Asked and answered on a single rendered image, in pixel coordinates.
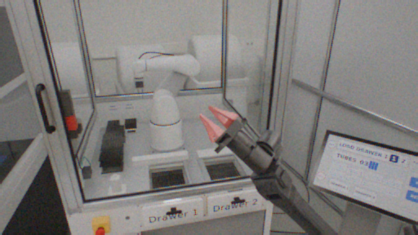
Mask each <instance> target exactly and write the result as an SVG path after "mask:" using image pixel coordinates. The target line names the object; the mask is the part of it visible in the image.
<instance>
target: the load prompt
mask: <svg viewBox="0 0 418 235"><path fill-rule="evenodd" d="M336 149H342V150H344V151H347V152H349V153H356V154H359V155H361V156H366V157H370V158H373V159H376V160H381V161H382V162H387V163H392V164H394V165H397V166H403V167H406V168H408V166H409V163H410V160H411V157H408V156H403V155H400V154H397V153H392V152H387V151H384V150H382V149H374V148H372V147H370V146H366V145H361V144H356V143H354V142H352V141H346V140H342V139H338V144H337V146H336Z"/></svg>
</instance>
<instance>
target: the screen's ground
mask: <svg viewBox="0 0 418 235"><path fill-rule="evenodd" d="M338 139H342V140H346V141H352V142H354V143H356V144H361V145H366V146H370V147H372V148H374V149H382V150H384V151H387V152H392V153H397V154H400V155H403V156H408V157H411V160H410V163H409V166H408V168H406V167H403V166H397V165H394V164H392V163H387V162H382V161H381V160H376V159H373V158H370V157H366V156H361V155H359V154H356V153H349V152H347V151H344V150H342V149H329V148H327V147H325V149H324V153H323V155H322V159H321V161H320V165H319V168H318V171H321V172H325V173H327V172H328V171H329V168H330V166H331V160H335V161H338V162H341V163H344V164H349V165H351V166H355V167H359V168H361V169H363V170H366V171H372V170H369V169H367V168H365V167H360V166H358V164H359V160H360V158H361V157H363V158H366V159H367V160H372V161H375V162H379V163H384V164H386V165H389V166H395V167H398V168H400V169H403V170H405V171H407V175H406V178H405V179H404V180H403V179H400V178H395V177H393V176H391V175H385V174H382V173H380V172H378V171H372V172H374V173H376V174H379V175H385V176H388V177H389V178H395V179H396V180H401V181H402V182H403V186H402V192H401V194H400V197H399V199H397V198H395V197H390V196H388V195H385V194H383V193H378V192H377V191H374V190H372V189H368V188H364V187H363V186H358V185H356V184H352V183H349V182H346V181H344V180H341V179H337V180H340V181H342V182H345V183H349V184H352V186H351V188H350V190H349V194H347V193H342V192H341V191H339V190H335V189H333V188H330V187H327V186H328V183H329V181H330V179H331V178H332V179H336V178H334V177H332V176H330V175H327V177H326V179H325V181H324V182H323V181H321V180H316V177H315V180H314V182H313V183H314V184H316V185H318V186H319V187H324V188H326V189H329V190H333V191H334V192H337V193H341V194H344V195H345V196H348V197H352V198H355V199H356V200H359V201H363V202H365V203H367V204H371V205H373V206H376V207H380V208H382V209H384V210H387V211H392V212H393V213H395V214H397V215H402V216H404V217H407V218H408V219H413V220H415V221H417V222H418V204H417V203H414V202H411V201H409V200H405V196H406V195H407V190H408V189H410V190H412V191H414V192H417V193H418V189H417V188H413V187H411V186H408V185H409V183H410V180H411V176H413V177H415V178H418V157H417V156H411V155H408V154H406V153H401V152H395V151H393V150H390V149H383V148H381V147H377V146H375V145H372V144H364V143H362V142H359V141H354V140H350V139H346V138H341V137H339V136H335V135H332V134H330V135H329V137H328V139H327V140H334V141H338ZM355 186H358V187H360V188H364V189H368V190H370V191H372V192H373V193H378V195H377V200H376V204H374V203H372V202H369V201H365V200H362V199H361V198H358V197H354V196H352V193H353V191H354V187H355Z"/></svg>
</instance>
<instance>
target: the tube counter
mask: <svg viewBox="0 0 418 235"><path fill-rule="evenodd" d="M358 166H360V167H365V168H367V169H369V170H372V171H378V172H380V173H382V174H385V175H391V176H393V177H395V178H400V179H403V180H404V179H405V178H406V175H407V171H405V170H403V169H400V168H398V167H395V166H389V165H386V164H384V163H379V162H375V161H372V160H367V159H366V158H363V157H361V158H360V160H359V164H358Z"/></svg>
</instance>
